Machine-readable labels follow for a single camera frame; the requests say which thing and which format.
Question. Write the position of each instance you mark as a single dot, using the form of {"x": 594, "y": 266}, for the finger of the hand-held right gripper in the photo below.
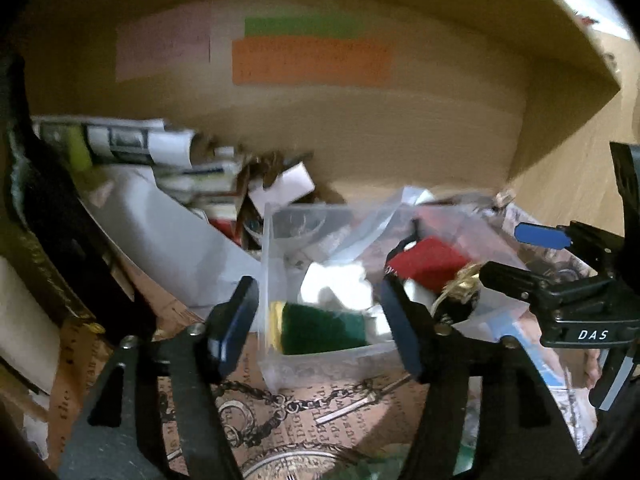
{"x": 505, "y": 276}
{"x": 540, "y": 235}

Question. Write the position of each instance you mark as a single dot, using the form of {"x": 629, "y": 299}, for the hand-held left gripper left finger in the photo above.
{"x": 239, "y": 321}

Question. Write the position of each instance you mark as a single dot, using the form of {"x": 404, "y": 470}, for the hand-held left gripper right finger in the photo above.
{"x": 401, "y": 332}

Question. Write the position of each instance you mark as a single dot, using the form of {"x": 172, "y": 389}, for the clear plastic container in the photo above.
{"x": 280, "y": 270}

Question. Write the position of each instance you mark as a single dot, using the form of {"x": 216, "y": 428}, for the red cloth piece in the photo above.
{"x": 431, "y": 261}

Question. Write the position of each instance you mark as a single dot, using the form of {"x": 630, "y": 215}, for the green felt pad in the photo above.
{"x": 325, "y": 329}

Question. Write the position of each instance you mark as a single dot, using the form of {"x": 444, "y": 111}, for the white cotton wad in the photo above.
{"x": 334, "y": 285}

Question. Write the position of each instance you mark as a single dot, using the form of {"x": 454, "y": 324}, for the person's right hand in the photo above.
{"x": 586, "y": 367}

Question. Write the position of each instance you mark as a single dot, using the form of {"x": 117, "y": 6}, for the black and gold trinket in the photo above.
{"x": 457, "y": 296}

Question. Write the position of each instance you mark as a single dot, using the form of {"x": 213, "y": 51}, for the clear plastic bag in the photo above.
{"x": 380, "y": 230}

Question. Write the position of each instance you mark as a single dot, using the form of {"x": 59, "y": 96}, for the large white paper sheet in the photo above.
{"x": 165, "y": 245}

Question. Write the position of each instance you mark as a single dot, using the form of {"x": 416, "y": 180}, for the brown vintage print paper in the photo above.
{"x": 310, "y": 425}

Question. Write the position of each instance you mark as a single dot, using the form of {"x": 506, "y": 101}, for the small white card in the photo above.
{"x": 287, "y": 186}

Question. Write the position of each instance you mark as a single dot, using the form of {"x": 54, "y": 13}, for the stack of small booklets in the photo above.
{"x": 210, "y": 180}

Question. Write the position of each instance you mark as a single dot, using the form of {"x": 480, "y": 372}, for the large cardboard box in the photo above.
{"x": 440, "y": 125}

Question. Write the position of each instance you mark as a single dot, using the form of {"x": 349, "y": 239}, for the rolled printed newspaper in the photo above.
{"x": 117, "y": 141}

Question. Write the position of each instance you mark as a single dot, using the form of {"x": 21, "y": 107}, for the orange paper label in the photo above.
{"x": 310, "y": 62}

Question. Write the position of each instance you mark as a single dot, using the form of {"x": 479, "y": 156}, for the pink paper label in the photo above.
{"x": 162, "y": 45}

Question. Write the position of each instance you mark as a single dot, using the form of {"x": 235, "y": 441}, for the green paper label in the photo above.
{"x": 305, "y": 26}

